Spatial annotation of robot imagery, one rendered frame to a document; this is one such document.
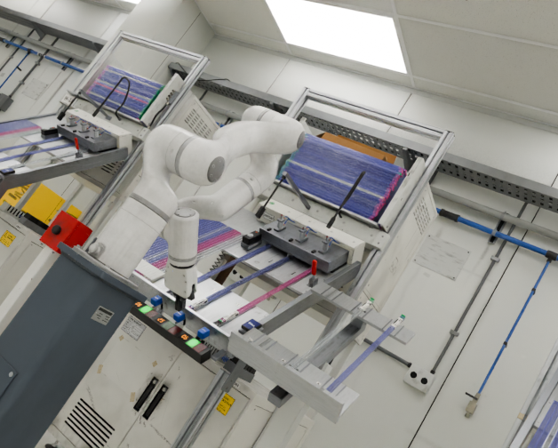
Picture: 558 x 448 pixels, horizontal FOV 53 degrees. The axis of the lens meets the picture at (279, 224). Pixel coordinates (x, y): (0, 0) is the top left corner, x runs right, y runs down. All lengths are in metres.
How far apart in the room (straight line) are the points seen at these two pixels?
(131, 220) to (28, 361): 0.39
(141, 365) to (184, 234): 0.77
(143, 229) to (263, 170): 0.52
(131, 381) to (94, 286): 0.92
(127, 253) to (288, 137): 0.61
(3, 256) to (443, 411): 2.47
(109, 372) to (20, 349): 0.90
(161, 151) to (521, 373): 2.57
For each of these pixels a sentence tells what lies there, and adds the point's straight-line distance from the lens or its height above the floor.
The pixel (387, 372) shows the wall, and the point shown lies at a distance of 3.59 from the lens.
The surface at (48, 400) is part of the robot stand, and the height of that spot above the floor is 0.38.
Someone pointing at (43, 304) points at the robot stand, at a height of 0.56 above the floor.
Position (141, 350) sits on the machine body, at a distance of 2.26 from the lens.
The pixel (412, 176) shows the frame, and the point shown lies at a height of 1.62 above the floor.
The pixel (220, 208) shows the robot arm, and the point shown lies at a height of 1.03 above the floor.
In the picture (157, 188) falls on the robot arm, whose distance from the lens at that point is 1.45.
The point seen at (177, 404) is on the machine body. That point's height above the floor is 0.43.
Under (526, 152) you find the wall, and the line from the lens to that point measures 4.08.
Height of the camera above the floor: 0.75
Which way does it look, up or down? 12 degrees up
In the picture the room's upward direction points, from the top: 33 degrees clockwise
